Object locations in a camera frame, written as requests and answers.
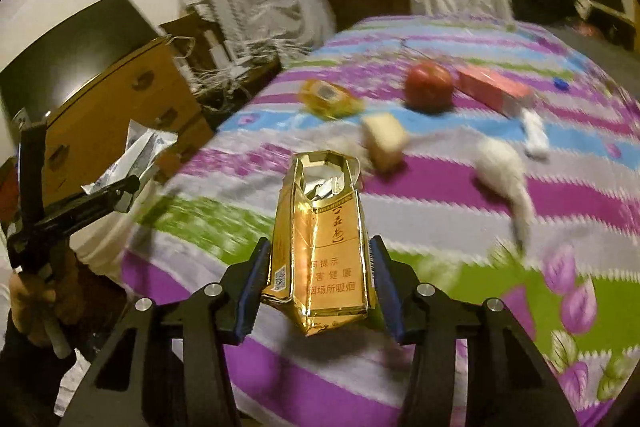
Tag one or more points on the wooden dresser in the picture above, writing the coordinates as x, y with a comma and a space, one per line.
125, 97

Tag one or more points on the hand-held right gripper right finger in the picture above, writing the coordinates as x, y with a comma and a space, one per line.
387, 292

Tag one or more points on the floral striped tablecloth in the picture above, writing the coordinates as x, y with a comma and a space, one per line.
450, 207

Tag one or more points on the white router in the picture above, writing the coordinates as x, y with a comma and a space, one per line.
220, 52

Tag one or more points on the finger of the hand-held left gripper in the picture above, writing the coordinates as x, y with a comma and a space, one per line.
95, 202
31, 177

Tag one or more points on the black flat monitor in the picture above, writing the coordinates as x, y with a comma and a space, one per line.
75, 57

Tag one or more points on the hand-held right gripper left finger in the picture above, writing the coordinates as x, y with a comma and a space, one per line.
250, 292

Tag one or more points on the thin dark twig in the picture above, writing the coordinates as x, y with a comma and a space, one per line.
415, 49

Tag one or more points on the yellow sponge block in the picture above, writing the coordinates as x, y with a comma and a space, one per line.
385, 139

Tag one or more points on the pink cardboard box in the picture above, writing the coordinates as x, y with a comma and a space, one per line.
492, 89

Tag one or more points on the gold cigarette pack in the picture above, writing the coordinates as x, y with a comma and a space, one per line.
330, 247

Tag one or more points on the red apple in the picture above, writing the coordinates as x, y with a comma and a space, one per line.
429, 86

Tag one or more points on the small white packet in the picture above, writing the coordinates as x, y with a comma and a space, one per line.
534, 134

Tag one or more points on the dark side table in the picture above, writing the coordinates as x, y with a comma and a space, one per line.
260, 72

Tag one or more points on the white printed wrapper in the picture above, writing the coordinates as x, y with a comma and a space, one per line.
135, 152

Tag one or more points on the blue bottle cap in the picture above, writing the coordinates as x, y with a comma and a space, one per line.
562, 83

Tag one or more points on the crumpled white paper ball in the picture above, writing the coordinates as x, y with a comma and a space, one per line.
497, 167

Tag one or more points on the person's left forearm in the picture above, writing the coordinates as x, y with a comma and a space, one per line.
25, 372

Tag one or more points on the person's left hand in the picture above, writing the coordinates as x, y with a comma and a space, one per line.
30, 307

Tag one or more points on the yellow plastic packet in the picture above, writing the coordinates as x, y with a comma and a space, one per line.
330, 99

